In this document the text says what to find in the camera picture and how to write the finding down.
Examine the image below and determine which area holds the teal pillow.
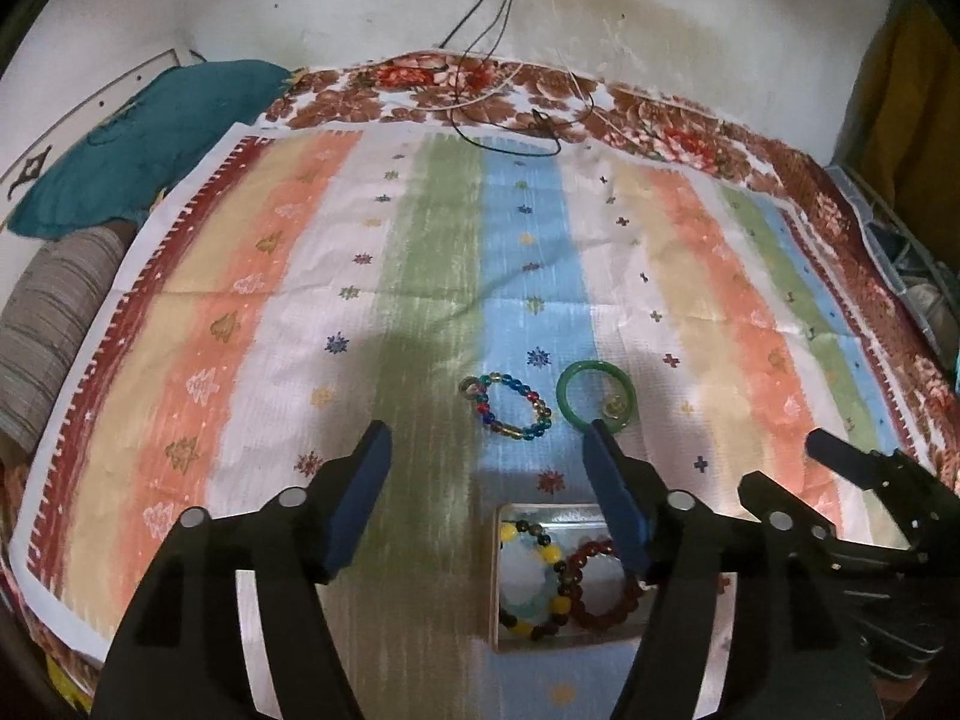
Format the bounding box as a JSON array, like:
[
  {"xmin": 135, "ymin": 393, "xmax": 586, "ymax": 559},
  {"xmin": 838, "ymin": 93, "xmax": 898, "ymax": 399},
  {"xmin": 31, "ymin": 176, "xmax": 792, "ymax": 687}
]
[{"xmin": 8, "ymin": 59, "xmax": 291, "ymax": 241}]

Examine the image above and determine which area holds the brown floral bed sheet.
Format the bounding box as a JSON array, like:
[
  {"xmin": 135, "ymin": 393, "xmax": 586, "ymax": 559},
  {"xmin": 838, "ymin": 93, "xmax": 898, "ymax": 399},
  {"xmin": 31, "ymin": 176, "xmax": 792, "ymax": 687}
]
[{"xmin": 260, "ymin": 50, "xmax": 958, "ymax": 488}]

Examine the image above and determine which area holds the multicolour glass bead bracelet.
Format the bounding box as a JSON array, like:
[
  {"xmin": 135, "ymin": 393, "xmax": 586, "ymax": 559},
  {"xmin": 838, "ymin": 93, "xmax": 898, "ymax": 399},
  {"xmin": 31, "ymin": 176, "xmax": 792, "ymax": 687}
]
[{"xmin": 458, "ymin": 370, "xmax": 555, "ymax": 442}]

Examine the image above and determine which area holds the mustard hanging garment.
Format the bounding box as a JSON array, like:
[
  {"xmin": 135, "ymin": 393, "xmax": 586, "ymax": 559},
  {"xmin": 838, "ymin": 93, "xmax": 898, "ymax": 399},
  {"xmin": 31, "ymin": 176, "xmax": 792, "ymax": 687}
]
[{"xmin": 857, "ymin": 0, "xmax": 958, "ymax": 260}]

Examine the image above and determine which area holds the green jade bangle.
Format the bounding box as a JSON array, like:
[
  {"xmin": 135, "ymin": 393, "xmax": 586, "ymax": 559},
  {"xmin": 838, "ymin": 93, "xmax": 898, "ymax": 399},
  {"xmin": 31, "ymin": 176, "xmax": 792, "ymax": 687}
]
[{"xmin": 556, "ymin": 359, "xmax": 638, "ymax": 433}]

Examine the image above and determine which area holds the yellow black bead bracelet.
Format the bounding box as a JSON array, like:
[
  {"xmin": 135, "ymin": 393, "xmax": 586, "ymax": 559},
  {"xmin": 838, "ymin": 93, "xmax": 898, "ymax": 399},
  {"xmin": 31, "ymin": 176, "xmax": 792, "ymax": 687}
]
[{"xmin": 497, "ymin": 517, "xmax": 580, "ymax": 644}]

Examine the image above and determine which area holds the red bead bracelet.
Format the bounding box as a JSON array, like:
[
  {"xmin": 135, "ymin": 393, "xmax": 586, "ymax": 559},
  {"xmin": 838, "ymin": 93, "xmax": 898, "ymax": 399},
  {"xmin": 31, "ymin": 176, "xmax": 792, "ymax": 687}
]
[{"xmin": 563, "ymin": 536, "xmax": 648, "ymax": 631}]

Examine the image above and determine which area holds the striped colourful cloth mat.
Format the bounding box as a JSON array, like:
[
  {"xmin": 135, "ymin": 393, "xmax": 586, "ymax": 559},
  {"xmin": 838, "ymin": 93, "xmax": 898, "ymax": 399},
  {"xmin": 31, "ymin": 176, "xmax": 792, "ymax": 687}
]
[{"xmin": 11, "ymin": 124, "xmax": 907, "ymax": 718}]

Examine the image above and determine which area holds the black charging cable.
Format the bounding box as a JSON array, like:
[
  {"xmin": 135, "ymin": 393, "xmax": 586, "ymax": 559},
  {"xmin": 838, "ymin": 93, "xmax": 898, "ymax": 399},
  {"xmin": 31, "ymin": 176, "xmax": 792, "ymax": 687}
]
[{"xmin": 437, "ymin": 0, "xmax": 599, "ymax": 160}]

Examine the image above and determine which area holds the grey striped bolster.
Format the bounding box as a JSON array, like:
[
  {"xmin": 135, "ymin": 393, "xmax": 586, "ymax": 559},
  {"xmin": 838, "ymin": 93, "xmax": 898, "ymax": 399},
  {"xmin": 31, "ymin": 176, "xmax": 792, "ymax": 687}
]
[{"xmin": 2, "ymin": 220, "xmax": 137, "ymax": 470}]

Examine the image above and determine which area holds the light blue bead bracelet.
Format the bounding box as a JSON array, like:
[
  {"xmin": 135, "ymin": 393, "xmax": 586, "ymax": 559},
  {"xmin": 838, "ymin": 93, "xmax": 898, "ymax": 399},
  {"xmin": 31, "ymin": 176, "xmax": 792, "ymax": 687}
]
[{"xmin": 501, "ymin": 535, "xmax": 565, "ymax": 616}]

